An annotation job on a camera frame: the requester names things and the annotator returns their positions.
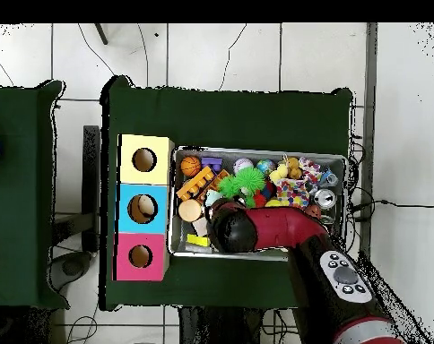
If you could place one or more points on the dark metal leg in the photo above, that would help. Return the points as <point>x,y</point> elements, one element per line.
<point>101,34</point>

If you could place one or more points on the silver drink can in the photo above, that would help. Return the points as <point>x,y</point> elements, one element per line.
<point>324,199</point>

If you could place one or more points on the green spiky ball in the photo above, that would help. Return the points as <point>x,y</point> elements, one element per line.
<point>251,179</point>

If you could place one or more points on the yellow block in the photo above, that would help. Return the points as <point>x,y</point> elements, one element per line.
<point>198,240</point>

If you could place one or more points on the wooden box with three holes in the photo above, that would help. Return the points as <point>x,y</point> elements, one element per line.
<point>125,215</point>

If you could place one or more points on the orange toy brick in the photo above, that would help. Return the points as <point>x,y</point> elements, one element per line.
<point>195,183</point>

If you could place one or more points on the globe print ball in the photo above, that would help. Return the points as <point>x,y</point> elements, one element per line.
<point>266,167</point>

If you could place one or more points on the round wooden cylinder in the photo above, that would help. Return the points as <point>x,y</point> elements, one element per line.
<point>190,210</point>

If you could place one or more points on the white baseball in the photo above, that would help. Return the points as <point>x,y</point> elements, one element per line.
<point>243,165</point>

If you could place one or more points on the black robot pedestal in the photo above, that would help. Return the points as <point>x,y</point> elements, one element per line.
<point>217,326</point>

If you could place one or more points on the colourful dotted cloth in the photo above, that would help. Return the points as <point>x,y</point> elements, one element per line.
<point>292,193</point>

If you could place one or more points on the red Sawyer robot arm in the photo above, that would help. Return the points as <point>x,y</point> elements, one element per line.
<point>285,225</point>

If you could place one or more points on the yellow plush duck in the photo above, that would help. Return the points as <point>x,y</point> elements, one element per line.
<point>278,173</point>

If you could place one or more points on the orange mini basketball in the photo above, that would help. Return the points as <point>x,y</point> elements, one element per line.
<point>191,166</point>

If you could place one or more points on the dark green table cloth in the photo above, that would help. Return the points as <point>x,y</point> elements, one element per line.
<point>19,215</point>
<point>220,118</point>

